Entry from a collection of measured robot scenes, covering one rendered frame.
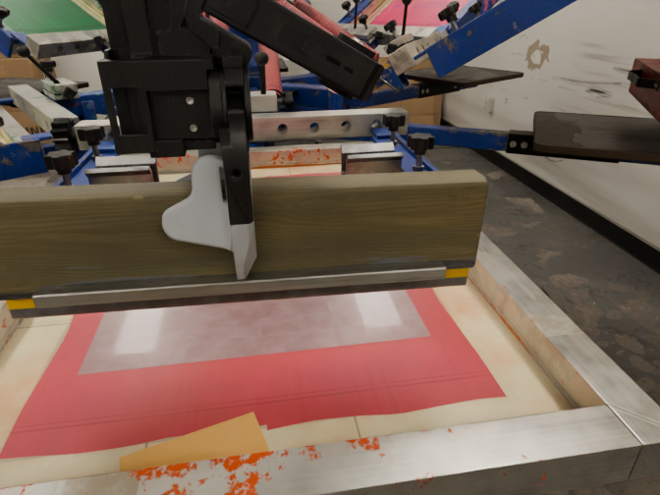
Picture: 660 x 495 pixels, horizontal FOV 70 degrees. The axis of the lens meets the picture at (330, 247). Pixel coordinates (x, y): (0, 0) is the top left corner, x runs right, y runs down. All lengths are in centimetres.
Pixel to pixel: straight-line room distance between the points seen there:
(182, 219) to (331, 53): 14
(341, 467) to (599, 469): 18
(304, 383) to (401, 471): 14
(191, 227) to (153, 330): 23
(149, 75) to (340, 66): 11
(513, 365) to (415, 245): 17
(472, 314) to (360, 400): 18
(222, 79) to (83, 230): 14
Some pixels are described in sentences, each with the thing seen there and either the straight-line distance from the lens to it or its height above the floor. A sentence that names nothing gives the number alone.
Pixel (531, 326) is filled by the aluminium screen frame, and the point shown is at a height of 98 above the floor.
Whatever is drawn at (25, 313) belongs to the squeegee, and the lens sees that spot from 42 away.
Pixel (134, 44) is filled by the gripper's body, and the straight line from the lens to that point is 31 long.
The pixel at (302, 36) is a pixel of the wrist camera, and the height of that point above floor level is 124.
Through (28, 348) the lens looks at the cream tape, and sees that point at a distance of 57.
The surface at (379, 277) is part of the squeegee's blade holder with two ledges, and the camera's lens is 36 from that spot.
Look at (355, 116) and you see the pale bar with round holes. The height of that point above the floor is 104.
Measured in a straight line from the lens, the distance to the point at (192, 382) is 46.
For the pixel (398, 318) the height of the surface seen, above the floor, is 96.
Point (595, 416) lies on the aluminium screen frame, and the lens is 41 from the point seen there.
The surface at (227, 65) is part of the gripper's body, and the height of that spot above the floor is 123.
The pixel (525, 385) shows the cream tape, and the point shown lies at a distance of 47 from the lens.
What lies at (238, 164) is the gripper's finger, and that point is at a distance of 29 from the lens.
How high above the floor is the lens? 126
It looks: 28 degrees down
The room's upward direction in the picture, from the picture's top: straight up
